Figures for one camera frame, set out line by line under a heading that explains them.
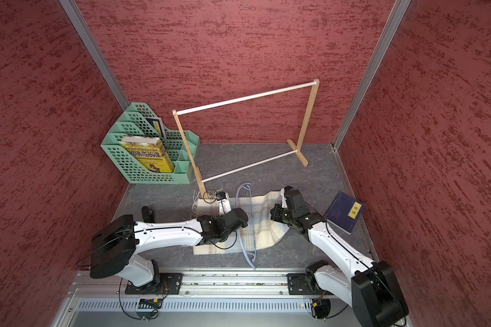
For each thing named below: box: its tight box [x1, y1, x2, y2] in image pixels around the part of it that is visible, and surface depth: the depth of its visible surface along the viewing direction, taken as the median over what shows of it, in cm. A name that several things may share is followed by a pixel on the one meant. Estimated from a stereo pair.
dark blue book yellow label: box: [323, 190, 365, 235], surface depth 96 cm
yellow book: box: [118, 136, 176, 174], surface depth 89 cm
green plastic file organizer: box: [100, 102, 200, 185], surface depth 97 cm
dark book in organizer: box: [145, 117, 167, 139], surface depth 112 cm
